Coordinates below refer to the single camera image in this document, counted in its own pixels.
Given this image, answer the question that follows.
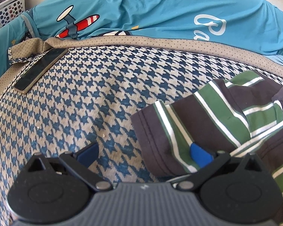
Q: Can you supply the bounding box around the blue beige houndstooth mat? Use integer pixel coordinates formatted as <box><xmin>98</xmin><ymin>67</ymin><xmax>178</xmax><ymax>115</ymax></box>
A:
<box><xmin>0</xmin><ymin>34</ymin><xmax>283</xmax><ymax>226</ymax></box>

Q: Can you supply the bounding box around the striped green brown shirt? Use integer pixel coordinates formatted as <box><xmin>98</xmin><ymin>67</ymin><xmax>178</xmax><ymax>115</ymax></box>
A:
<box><xmin>131</xmin><ymin>70</ymin><xmax>283</xmax><ymax>198</ymax></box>

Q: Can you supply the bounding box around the blue printed t-shirt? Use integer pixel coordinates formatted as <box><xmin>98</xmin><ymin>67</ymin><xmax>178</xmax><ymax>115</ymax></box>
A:
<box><xmin>0</xmin><ymin>0</ymin><xmax>283</xmax><ymax>87</ymax></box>

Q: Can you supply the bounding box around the black smartphone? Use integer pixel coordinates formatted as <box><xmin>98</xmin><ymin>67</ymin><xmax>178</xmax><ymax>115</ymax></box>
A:
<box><xmin>14</xmin><ymin>48</ymin><xmax>68</xmax><ymax>94</ymax></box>

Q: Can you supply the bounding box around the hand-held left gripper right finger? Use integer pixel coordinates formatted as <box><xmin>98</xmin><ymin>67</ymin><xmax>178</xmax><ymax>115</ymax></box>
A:
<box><xmin>176</xmin><ymin>143</ymin><xmax>263</xmax><ymax>192</ymax></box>

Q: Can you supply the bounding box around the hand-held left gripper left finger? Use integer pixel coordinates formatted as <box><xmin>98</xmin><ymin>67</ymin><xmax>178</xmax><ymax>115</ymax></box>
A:
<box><xmin>26</xmin><ymin>143</ymin><xmax>114</xmax><ymax>192</ymax></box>

